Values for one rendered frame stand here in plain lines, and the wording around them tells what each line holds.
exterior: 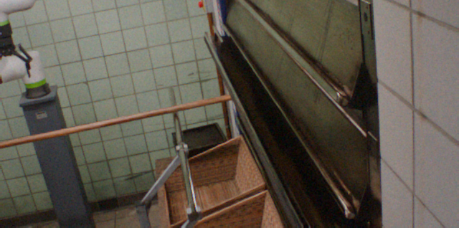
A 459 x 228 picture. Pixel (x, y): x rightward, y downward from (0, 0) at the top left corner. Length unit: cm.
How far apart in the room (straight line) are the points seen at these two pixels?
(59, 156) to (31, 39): 92
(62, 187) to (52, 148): 26
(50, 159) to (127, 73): 89
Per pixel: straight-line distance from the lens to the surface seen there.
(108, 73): 380
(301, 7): 142
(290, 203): 127
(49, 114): 316
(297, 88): 161
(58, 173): 330
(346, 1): 105
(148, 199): 233
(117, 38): 373
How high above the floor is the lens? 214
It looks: 22 degrees down
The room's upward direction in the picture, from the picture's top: 9 degrees counter-clockwise
